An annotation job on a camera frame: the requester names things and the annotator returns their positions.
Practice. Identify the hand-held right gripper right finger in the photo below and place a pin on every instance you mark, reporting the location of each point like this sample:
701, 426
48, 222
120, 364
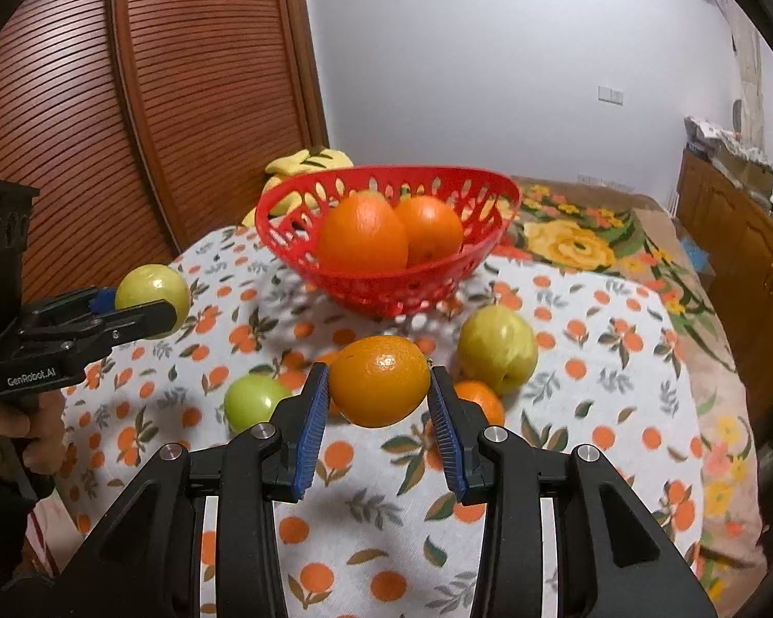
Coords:
448, 444

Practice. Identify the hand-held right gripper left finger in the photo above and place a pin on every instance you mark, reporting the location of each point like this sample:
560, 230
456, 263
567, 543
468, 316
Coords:
310, 438

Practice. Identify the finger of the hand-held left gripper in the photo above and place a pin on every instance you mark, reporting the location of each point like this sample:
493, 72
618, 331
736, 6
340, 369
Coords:
135, 322
58, 312

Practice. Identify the small tangerine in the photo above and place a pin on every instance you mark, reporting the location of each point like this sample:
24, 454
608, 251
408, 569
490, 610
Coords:
379, 380

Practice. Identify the red plastic basket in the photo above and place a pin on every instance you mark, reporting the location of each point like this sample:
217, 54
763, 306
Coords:
386, 296

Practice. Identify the large orange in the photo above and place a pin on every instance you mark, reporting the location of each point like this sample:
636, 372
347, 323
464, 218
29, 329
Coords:
435, 225
361, 238

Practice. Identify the green apple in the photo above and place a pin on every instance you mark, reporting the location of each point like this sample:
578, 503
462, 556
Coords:
254, 402

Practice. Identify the orange print tablecloth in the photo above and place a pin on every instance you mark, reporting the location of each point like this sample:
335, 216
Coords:
586, 367

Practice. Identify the brown wooden wardrobe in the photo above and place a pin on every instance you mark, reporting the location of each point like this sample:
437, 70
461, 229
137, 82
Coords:
167, 109

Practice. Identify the yellow plush toy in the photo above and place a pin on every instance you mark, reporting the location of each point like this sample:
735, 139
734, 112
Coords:
309, 161

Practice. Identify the floral blanket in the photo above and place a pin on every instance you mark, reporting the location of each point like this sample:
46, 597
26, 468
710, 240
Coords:
586, 238

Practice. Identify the blue cloth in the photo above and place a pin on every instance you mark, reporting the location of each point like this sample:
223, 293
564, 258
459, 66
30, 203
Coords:
699, 259

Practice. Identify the wooden side cabinet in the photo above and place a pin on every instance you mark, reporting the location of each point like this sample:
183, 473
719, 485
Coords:
728, 225

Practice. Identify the pile of cloths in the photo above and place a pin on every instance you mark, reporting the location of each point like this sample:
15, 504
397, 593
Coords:
708, 132

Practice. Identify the cardboard box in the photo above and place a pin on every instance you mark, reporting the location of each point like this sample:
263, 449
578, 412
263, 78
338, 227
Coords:
750, 170

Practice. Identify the white patterned curtain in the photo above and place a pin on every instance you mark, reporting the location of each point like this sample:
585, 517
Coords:
750, 64

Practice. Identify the white wall switch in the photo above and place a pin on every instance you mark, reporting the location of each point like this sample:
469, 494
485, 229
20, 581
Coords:
611, 94

